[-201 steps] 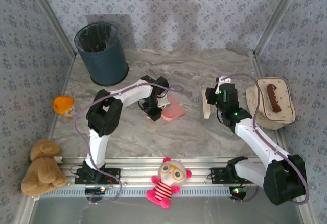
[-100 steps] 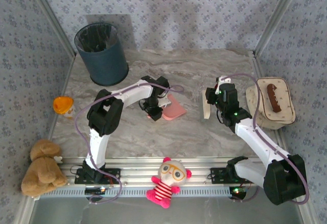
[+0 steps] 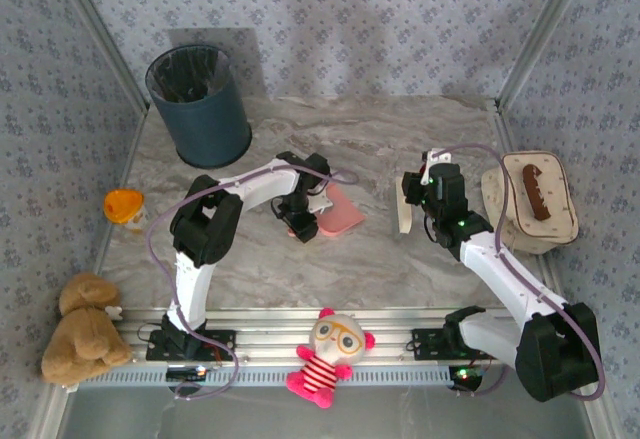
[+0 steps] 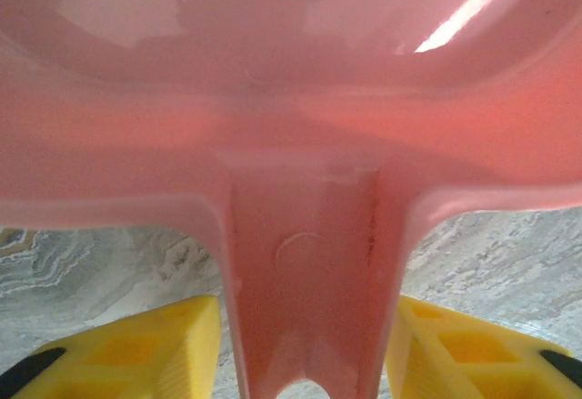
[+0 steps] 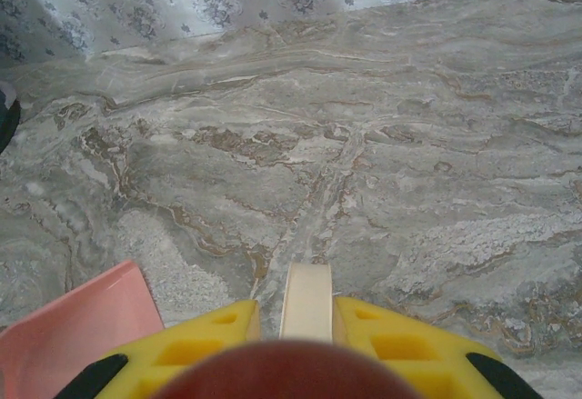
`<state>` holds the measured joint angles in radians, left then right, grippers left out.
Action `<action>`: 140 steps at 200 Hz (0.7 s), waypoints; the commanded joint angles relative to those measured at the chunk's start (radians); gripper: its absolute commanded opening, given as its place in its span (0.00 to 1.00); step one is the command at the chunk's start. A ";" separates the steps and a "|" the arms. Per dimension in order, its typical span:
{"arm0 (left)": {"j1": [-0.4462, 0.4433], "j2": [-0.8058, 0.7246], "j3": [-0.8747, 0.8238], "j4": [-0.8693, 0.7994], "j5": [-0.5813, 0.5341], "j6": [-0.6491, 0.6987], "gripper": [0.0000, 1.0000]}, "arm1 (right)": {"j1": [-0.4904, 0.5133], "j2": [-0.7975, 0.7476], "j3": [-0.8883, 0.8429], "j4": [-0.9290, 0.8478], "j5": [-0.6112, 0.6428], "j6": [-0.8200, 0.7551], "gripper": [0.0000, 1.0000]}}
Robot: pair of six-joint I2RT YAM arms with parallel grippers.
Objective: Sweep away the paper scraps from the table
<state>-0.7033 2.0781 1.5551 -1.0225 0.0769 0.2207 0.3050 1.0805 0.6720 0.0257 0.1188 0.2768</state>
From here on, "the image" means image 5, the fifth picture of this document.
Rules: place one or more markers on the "wooden hand brush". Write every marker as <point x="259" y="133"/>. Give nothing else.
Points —
<point x="307" y="299"/>

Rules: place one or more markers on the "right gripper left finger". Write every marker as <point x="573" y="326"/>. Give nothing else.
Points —
<point x="191" y="349"/>

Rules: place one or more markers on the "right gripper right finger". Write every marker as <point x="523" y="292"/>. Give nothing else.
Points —
<point x="454" y="362"/>

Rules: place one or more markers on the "dark blue trash bin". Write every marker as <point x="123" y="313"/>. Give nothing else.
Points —
<point x="7" y="122"/>

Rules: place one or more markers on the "pink plastic dustpan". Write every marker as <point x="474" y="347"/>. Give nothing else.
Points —
<point x="82" y="317"/>

